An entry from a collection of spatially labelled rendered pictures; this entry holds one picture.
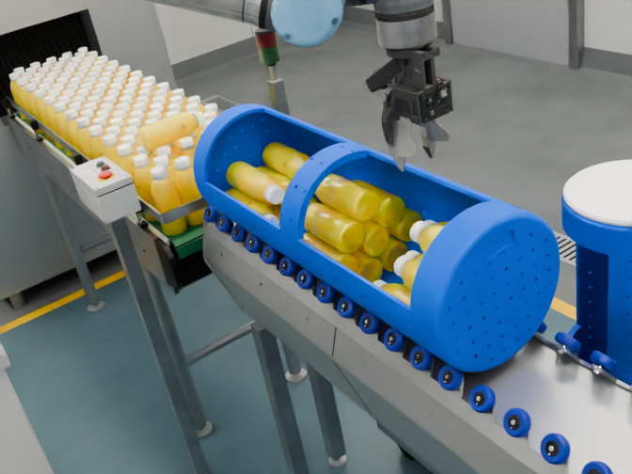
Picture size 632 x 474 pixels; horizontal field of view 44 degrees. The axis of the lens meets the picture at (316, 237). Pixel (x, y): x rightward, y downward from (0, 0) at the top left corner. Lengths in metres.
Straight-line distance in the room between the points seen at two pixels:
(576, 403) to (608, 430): 0.07
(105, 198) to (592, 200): 1.14
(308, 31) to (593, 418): 0.75
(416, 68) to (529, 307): 0.45
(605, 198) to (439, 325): 0.59
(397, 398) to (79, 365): 2.08
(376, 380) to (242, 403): 1.41
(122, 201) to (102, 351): 1.45
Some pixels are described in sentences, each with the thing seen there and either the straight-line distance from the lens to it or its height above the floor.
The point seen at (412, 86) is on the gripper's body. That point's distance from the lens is 1.25.
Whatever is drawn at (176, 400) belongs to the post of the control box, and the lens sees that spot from 2.47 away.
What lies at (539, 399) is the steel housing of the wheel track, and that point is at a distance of 1.37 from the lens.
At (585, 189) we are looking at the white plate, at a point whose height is 1.04.
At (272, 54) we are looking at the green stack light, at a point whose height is 1.19.
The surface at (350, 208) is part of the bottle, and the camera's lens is 1.52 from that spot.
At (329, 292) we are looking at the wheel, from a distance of 1.60.
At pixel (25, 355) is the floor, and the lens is 3.58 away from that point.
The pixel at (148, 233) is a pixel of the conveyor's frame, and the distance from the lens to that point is 2.17.
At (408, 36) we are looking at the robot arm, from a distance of 1.21.
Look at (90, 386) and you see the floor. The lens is 3.24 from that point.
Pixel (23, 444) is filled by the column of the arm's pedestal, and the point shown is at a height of 0.89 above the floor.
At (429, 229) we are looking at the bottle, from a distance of 1.37.
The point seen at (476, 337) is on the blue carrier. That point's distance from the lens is 1.32.
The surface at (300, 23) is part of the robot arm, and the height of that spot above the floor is 1.60.
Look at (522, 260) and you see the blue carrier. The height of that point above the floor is 1.14.
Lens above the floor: 1.86
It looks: 29 degrees down
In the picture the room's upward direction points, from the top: 11 degrees counter-clockwise
